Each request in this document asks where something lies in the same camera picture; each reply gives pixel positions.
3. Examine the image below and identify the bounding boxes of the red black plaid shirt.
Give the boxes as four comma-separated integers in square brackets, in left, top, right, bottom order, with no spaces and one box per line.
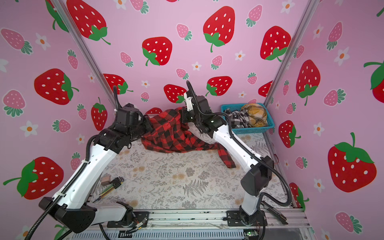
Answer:
[141,108,236,169]

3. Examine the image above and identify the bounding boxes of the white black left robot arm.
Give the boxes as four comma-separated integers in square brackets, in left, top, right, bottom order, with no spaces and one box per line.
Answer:
[26,87,153,240]

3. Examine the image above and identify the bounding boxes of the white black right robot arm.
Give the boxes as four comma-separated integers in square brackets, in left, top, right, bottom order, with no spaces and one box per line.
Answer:
[182,82,292,226]

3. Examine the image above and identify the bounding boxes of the black white plaid shirt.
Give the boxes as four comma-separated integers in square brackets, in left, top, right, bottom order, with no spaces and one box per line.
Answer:
[224,109,251,129]

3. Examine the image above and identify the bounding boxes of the teal plastic laundry basket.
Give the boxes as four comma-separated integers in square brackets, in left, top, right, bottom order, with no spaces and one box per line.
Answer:
[221,103,275,134]

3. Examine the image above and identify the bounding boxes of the yellow plaid shirt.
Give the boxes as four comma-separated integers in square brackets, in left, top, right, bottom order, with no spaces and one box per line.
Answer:
[241,104,268,128]

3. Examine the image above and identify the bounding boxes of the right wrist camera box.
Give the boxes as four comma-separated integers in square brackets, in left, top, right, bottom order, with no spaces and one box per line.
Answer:
[183,92,212,114]

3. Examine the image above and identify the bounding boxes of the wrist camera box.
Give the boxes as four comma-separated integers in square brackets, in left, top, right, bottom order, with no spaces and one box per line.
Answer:
[183,92,212,114]
[116,104,142,127]

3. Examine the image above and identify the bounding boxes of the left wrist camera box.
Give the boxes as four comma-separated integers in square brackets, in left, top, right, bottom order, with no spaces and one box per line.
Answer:
[116,104,142,127]

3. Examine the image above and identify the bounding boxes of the bundle of coloured wires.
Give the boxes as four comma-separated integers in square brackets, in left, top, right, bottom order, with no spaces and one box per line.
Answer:
[92,176,125,203]

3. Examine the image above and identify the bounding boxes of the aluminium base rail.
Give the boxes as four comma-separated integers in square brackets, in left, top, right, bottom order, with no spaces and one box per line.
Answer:
[62,208,316,240]

